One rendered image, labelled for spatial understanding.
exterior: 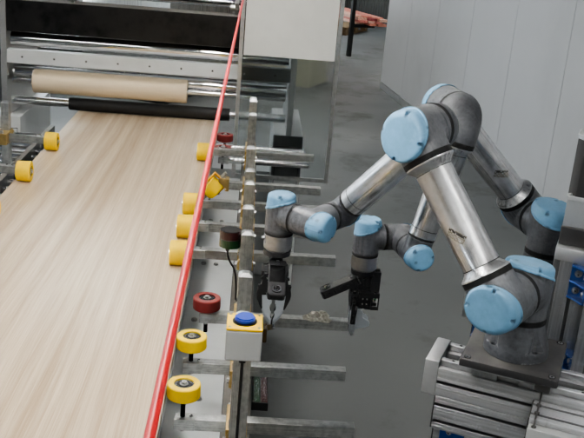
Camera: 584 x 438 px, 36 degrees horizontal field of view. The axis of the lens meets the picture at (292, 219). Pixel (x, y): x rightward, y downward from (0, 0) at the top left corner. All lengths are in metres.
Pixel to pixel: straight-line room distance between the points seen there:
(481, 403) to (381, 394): 1.85
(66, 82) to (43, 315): 2.47
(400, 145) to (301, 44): 2.71
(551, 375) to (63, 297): 1.34
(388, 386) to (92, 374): 2.14
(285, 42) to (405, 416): 1.98
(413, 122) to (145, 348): 0.90
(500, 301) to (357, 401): 2.09
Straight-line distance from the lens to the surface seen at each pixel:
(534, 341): 2.13
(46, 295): 2.62
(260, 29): 4.62
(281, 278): 2.28
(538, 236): 2.55
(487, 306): 1.95
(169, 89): 4.73
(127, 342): 2.34
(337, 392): 4.00
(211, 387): 2.71
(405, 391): 4.08
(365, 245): 2.51
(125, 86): 4.75
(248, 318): 1.72
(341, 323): 2.62
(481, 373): 2.17
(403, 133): 1.96
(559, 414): 2.13
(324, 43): 4.64
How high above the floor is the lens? 1.97
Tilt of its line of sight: 19 degrees down
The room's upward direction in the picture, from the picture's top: 5 degrees clockwise
